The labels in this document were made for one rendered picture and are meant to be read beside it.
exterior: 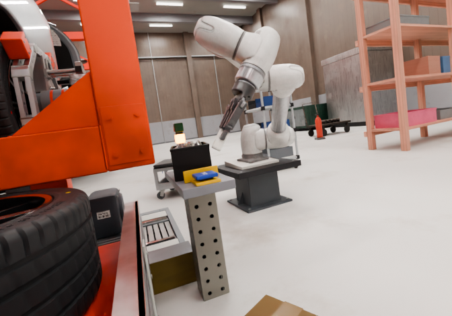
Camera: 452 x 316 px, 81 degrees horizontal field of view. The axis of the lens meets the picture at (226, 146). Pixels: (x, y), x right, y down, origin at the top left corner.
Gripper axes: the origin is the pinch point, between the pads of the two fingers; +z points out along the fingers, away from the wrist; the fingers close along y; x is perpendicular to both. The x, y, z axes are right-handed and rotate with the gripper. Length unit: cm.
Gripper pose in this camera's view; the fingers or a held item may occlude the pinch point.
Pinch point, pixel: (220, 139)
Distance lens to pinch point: 86.2
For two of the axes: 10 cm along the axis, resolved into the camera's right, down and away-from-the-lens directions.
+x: -8.4, -4.4, -3.1
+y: -3.3, -0.3, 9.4
